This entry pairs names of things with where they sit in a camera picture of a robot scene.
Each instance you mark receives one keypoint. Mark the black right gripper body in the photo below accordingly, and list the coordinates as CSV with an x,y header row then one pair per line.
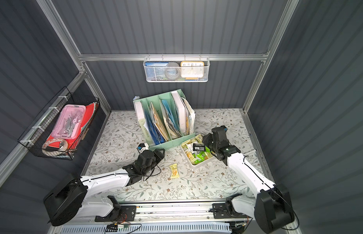
x,y
212,137

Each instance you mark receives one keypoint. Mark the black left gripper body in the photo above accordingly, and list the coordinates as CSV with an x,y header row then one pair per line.
x,y
157,155

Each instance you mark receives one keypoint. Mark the black cookie packet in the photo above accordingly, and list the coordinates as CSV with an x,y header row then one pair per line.
x,y
198,147

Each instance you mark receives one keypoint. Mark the white plastic storage box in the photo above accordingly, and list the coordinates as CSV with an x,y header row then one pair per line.
x,y
196,159

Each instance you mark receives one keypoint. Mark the yellow cookie packet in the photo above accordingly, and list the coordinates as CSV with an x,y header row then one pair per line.
x,y
174,171

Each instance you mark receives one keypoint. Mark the mint green file organizer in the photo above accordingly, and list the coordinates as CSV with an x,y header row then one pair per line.
x,y
161,109

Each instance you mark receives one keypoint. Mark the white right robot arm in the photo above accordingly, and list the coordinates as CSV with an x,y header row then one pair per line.
x,y
257,187

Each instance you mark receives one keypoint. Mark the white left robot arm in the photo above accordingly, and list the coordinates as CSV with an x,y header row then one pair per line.
x,y
69,198

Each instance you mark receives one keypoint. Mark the blue box in basket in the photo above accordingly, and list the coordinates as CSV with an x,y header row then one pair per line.
x,y
155,70

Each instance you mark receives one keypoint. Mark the blue folder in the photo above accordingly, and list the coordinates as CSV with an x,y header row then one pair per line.
x,y
155,135

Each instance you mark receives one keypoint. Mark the yellow white alarm clock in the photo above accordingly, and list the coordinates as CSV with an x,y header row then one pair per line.
x,y
192,69

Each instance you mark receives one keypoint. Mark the grey tape roll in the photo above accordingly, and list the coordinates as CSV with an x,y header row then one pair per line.
x,y
172,71

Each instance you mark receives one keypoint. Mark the clear tape roll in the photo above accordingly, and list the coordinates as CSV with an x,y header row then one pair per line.
x,y
55,144

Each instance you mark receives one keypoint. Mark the pink plastic pencil case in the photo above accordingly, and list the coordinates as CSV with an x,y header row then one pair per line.
x,y
69,122

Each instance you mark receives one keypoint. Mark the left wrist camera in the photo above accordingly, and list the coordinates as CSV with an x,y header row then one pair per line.
x,y
142,147

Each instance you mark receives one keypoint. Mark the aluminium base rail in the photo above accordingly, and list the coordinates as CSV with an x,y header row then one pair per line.
x,y
178,209

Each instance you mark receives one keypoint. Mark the white wire wall basket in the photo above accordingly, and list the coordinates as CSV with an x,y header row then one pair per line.
x,y
180,79

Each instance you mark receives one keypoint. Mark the black wire side basket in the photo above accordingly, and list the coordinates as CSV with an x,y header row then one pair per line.
x,y
38,132

